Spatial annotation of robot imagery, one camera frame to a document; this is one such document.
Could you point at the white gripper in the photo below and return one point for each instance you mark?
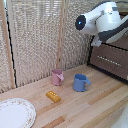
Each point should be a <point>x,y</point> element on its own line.
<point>96,41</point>

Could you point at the yellow rectangular block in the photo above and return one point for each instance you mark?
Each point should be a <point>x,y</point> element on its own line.
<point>53,96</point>

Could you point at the blue mug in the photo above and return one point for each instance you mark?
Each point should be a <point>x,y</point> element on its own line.
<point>79,83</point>

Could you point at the pink mug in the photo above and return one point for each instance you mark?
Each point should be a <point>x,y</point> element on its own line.
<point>57,77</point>

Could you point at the brown drawer cabinet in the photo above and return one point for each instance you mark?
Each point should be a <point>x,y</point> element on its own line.
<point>95,61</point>

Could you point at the white patterned plate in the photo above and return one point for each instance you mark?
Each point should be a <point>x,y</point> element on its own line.
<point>15,113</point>

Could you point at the woven bamboo screen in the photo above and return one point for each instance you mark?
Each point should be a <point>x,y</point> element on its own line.
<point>33,40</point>

